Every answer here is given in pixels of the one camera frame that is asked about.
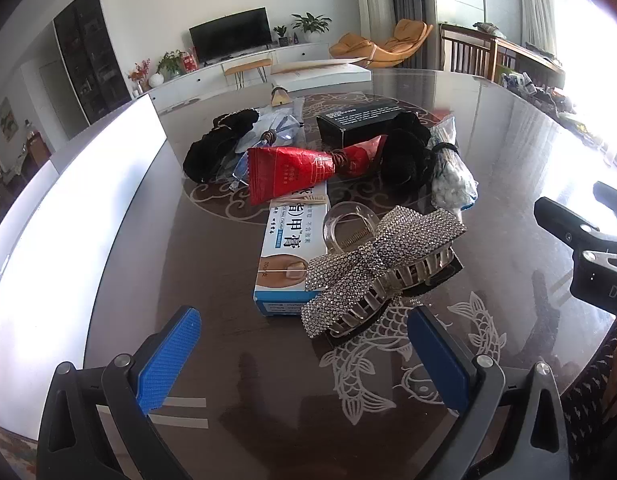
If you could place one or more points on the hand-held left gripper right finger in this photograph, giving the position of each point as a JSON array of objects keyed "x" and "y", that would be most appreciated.
[{"x": 438, "y": 360}]

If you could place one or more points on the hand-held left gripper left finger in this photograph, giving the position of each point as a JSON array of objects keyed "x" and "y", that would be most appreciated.
[{"x": 168, "y": 360}]

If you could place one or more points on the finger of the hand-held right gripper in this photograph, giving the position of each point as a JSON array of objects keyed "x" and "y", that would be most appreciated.
[
  {"x": 613, "y": 195},
  {"x": 563, "y": 222}
]

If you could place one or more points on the rhinestone bow hair claw clip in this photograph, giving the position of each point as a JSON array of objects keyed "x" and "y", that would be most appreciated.
[{"x": 383, "y": 260}]

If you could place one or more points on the white and blue ointment box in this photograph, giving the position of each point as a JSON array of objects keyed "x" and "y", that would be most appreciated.
[{"x": 286, "y": 250}]

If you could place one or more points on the black scrunchie with gold band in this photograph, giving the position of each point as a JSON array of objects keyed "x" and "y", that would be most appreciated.
[{"x": 213, "y": 152}]

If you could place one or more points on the red foil pouch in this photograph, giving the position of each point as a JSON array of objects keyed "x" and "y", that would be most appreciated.
[{"x": 288, "y": 170}]

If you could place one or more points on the clutter of small bottles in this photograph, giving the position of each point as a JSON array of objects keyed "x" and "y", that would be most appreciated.
[{"x": 553, "y": 95}]

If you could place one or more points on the person's patterned clothing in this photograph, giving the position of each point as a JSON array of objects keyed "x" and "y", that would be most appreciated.
[{"x": 586, "y": 420}]

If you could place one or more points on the wooden sideboard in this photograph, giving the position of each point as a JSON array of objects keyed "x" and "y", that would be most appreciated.
[{"x": 528, "y": 60}]

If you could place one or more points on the wooden slatted chair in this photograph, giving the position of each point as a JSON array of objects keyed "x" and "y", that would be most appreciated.
[{"x": 466, "y": 52}]

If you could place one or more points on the white sheer curtain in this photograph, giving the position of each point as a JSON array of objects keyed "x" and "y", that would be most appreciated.
[{"x": 536, "y": 5}]

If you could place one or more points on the black printed box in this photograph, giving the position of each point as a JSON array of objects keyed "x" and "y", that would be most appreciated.
[{"x": 356, "y": 120}]

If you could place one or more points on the orange lounge chair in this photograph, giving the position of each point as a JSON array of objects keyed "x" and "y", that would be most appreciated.
[{"x": 383, "y": 42}]

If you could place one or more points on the clear plastic bag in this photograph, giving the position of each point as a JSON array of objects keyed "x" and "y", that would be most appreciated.
[{"x": 286, "y": 122}]

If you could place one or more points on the white vase with red flowers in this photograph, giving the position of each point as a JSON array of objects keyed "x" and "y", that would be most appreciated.
[{"x": 151, "y": 79}]

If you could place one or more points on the white television cabinet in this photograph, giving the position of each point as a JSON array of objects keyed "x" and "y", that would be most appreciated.
[{"x": 208, "y": 77}]

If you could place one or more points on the beige curtain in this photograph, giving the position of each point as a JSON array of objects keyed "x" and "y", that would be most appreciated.
[{"x": 371, "y": 0}]

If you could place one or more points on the bushy potted plant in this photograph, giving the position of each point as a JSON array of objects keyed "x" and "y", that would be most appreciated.
[{"x": 171, "y": 62}]

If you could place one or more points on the red gift box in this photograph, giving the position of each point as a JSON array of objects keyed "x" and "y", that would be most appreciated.
[{"x": 190, "y": 61}]

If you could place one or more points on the wooden stool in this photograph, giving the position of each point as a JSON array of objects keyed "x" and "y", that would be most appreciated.
[{"x": 246, "y": 66}]

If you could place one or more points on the dark glass display cabinet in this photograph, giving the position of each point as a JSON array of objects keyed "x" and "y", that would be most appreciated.
[{"x": 91, "y": 55}]

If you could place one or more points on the large potted green plant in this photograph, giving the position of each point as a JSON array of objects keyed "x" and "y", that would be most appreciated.
[{"x": 312, "y": 24}]

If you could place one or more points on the black television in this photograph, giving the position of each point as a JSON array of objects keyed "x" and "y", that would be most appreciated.
[{"x": 228, "y": 35}]

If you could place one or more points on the small potted plant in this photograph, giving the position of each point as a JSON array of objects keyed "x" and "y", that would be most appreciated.
[{"x": 281, "y": 35}]

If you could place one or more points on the framed wall picture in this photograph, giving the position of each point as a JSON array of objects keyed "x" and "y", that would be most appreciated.
[{"x": 6, "y": 119}]

